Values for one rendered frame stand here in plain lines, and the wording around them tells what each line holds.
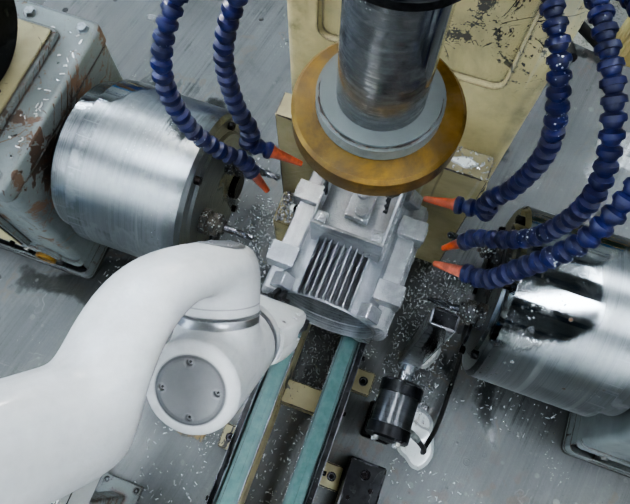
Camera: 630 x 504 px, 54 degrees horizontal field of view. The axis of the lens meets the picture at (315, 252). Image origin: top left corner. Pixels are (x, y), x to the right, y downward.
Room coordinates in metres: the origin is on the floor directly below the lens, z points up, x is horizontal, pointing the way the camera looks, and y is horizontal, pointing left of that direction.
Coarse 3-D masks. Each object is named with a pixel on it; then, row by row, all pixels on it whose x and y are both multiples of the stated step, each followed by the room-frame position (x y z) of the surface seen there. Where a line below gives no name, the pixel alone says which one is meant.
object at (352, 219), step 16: (336, 192) 0.36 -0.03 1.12; (352, 192) 0.36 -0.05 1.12; (320, 208) 0.33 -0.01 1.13; (336, 208) 0.34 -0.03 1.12; (352, 208) 0.33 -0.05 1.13; (368, 208) 0.33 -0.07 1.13; (384, 208) 0.34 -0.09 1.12; (400, 208) 0.35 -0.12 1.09; (320, 224) 0.30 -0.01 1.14; (336, 224) 0.31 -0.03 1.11; (352, 224) 0.31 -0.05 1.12; (368, 224) 0.31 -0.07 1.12; (384, 224) 0.31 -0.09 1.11; (320, 240) 0.30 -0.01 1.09; (336, 240) 0.29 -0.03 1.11; (352, 240) 0.28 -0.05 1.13; (368, 240) 0.28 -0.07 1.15; (384, 240) 0.28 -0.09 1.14; (368, 256) 0.28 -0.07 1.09
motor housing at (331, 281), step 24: (288, 240) 0.31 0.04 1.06; (312, 240) 0.30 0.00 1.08; (408, 240) 0.31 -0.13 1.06; (312, 264) 0.26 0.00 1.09; (336, 264) 0.26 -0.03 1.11; (360, 264) 0.26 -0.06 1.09; (384, 264) 0.27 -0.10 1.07; (408, 264) 0.28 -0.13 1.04; (264, 288) 0.25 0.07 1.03; (312, 288) 0.23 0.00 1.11; (336, 288) 0.23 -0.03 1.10; (360, 288) 0.23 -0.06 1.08; (312, 312) 0.23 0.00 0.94; (336, 312) 0.24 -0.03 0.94; (384, 312) 0.21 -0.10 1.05; (360, 336) 0.19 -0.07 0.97; (384, 336) 0.18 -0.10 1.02
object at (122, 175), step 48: (96, 96) 0.49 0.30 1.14; (144, 96) 0.49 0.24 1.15; (96, 144) 0.40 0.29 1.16; (144, 144) 0.40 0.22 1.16; (192, 144) 0.40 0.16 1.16; (96, 192) 0.35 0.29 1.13; (144, 192) 0.34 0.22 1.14; (192, 192) 0.35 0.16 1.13; (240, 192) 0.43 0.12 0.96; (96, 240) 0.31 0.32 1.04; (144, 240) 0.30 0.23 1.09; (192, 240) 0.31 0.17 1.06
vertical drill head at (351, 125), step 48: (336, 48) 0.42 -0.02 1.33; (384, 48) 0.31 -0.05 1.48; (432, 48) 0.32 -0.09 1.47; (336, 96) 0.35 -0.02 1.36; (384, 96) 0.31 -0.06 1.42; (432, 96) 0.35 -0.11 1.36; (336, 144) 0.31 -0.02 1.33; (384, 144) 0.30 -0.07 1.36; (432, 144) 0.31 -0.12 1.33; (384, 192) 0.27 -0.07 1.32
